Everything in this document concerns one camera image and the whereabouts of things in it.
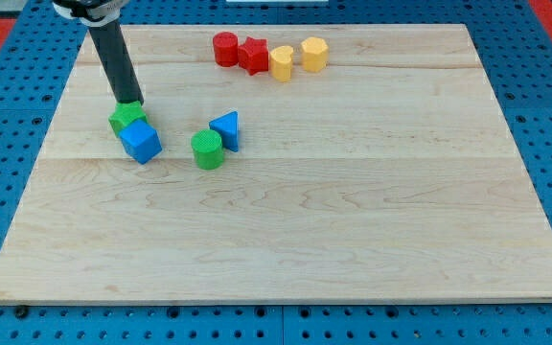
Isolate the blue cube block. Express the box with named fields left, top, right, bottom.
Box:
left=119, top=120, right=162, bottom=164

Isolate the green star block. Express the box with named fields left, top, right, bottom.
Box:
left=108, top=101, right=149, bottom=137

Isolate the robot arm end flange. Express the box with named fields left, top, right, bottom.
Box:
left=52, top=0, right=129, bottom=27

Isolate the red star block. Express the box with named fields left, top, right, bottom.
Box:
left=238, top=36, right=269, bottom=76

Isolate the light wooden board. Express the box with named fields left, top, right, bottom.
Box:
left=0, top=24, right=552, bottom=306

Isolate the blue triangle block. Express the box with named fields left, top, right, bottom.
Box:
left=209, top=111, right=240, bottom=152

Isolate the green cylinder block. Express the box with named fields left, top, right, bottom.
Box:
left=191, top=129, right=224, bottom=170

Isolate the yellow heart block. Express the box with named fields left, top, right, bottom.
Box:
left=269, top=45, right=294, bottom=82

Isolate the yellow hexagon block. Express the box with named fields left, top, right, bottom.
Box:
left=301, top=36, right=329, bottom=73

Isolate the red cylinder block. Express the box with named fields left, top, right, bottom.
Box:
left=213, top=32, right=239, bottom=67

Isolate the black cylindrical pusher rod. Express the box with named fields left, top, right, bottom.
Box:
left=88, top=19, right=144, bottom=104

